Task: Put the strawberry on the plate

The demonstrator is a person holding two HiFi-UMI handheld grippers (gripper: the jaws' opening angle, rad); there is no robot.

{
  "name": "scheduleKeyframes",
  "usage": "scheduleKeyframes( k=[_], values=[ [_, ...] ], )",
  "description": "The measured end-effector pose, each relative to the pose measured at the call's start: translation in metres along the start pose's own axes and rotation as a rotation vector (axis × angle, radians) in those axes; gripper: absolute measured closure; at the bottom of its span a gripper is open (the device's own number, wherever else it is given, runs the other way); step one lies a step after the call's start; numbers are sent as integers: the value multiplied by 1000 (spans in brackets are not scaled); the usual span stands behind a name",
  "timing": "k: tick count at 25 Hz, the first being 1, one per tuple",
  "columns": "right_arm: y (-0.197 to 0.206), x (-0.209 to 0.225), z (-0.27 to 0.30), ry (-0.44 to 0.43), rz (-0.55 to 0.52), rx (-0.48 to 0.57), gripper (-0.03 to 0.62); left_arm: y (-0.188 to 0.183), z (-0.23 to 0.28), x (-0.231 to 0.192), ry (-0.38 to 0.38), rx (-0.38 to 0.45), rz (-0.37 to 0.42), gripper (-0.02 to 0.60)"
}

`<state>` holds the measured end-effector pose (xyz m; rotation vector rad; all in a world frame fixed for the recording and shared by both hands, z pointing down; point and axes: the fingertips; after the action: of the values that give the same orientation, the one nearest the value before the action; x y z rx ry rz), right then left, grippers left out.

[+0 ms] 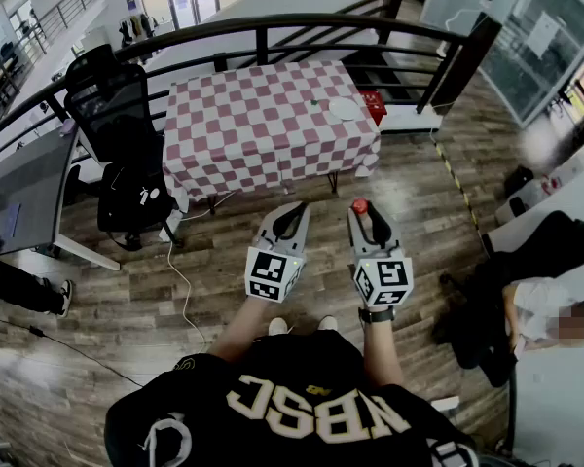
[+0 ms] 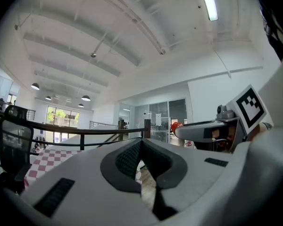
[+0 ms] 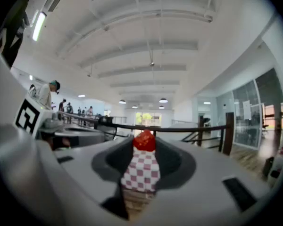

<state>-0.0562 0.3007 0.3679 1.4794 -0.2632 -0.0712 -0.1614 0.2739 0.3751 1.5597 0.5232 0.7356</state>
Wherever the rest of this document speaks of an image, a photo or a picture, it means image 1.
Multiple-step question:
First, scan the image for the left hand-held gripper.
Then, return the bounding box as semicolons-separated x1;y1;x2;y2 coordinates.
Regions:
244;200;311;304

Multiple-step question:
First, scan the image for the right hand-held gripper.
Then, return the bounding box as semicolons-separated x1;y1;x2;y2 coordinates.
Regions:
347;202;414;308

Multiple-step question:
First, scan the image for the white round plate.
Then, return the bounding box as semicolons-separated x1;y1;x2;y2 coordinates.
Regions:
328;96;360;121

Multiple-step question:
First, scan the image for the person's right forearm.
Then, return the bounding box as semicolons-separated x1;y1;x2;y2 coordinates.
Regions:
362;316;405;389

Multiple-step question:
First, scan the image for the person's left forearm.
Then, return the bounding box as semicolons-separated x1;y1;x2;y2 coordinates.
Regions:
207;295;278;364

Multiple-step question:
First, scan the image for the black wristwatch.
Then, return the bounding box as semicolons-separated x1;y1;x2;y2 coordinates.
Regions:
358;306;396;324

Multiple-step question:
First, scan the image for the yellow black floor tape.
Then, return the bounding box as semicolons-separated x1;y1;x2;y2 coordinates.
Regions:
430;136;483;242

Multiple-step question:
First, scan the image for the red checkered cloth table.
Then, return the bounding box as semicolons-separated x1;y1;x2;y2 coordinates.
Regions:
161;59;383;213

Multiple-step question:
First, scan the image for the red box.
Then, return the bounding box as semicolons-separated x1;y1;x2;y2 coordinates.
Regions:
358;90;387;126

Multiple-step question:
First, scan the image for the black bag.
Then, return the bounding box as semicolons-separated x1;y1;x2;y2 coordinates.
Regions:
503;165;536;198

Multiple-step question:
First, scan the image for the black backpack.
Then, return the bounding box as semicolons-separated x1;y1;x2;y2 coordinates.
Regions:
95;162;175;236

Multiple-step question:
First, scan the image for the dark metal railing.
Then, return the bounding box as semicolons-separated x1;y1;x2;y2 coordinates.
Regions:
0;13;503;174

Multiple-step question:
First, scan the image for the person's black printed shirt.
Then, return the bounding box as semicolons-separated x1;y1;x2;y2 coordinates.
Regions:
104;331;481;467

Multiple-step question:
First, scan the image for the black office chair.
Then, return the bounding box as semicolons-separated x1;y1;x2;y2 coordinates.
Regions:
63;44;184;252

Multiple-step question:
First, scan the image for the white table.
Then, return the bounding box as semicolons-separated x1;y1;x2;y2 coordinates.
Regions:
481;158;584;467

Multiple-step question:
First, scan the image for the grey desk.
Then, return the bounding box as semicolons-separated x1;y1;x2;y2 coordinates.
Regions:
0;126;123;271

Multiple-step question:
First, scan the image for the white cable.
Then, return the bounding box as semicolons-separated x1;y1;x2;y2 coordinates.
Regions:
167;238;208;354

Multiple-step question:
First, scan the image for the black cable with adapter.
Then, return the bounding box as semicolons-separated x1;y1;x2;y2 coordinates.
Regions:
0;308;145;389

